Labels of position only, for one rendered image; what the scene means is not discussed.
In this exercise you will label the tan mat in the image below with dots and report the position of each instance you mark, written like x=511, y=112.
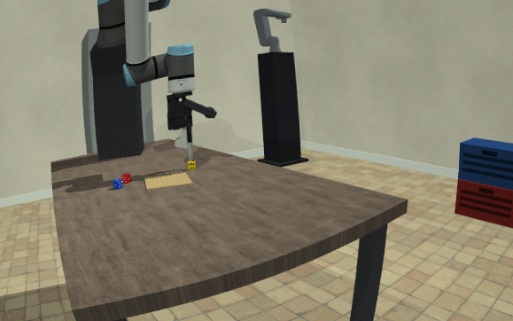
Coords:
x=157, y=182

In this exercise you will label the blue die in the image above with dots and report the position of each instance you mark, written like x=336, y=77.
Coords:
x=117, y=184

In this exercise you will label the red die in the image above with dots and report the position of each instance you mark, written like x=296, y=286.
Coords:
x=126, y=178

